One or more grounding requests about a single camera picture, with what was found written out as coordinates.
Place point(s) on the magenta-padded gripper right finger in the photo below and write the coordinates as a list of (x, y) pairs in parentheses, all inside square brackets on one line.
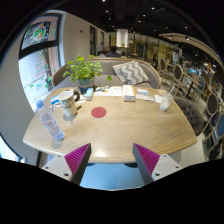
[(148, 160)]

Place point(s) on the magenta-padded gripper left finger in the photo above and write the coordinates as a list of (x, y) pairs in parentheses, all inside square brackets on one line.
[(75, 160)]

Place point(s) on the clear blue-capped water bottle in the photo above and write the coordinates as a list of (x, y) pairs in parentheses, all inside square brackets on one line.
[(50, 121)]

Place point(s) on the flat round red coaster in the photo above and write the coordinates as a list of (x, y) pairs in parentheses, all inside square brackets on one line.
[(98, 112)]

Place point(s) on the clear plastic cup with straw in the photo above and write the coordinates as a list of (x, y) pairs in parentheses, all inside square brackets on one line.
[(165, 103)]

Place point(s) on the white napkin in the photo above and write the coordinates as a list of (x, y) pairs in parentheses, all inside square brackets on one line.
[(158, 99)]

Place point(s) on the white paper slips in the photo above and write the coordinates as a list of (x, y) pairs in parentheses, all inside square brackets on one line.
[(145, 98)]

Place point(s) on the grey tufted armchair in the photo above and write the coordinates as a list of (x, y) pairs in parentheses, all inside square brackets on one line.
[(193, 115)]

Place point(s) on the blue white striped packet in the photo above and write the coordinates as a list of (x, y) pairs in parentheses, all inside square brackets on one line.
[(55, 99)]

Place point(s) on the small blue white carton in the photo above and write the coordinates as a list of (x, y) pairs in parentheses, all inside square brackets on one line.
[(88, 94)]

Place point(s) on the small white blue box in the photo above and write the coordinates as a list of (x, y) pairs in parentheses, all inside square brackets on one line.
[(142, 92)]

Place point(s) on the yellow card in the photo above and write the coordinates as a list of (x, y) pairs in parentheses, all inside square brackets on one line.
[(161, 92)]

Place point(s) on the white and orange box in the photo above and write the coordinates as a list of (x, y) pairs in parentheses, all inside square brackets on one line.
[(128, 93)]

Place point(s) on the white printed leaflet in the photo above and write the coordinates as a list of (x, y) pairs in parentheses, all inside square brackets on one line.
[(111, 91)]

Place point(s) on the group of dining chairs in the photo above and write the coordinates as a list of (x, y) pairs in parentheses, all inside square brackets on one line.
[(211, 103)]

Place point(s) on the grey white chevron cushion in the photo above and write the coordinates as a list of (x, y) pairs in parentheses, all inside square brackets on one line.
[(131, 73)]

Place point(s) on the green potted plant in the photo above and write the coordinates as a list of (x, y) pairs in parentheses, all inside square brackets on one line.
[(83, 70)]

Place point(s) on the grey curved sofa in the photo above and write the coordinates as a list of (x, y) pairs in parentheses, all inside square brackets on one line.
[(106, 68)]

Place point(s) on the person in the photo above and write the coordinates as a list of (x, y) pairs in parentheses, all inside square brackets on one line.
[(113, 52)]

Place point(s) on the black-framed food poster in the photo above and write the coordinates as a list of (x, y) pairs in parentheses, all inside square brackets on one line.
[(40, 33)]

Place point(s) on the group of ceiling lights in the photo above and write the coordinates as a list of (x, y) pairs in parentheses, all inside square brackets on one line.
[(153, 8)]

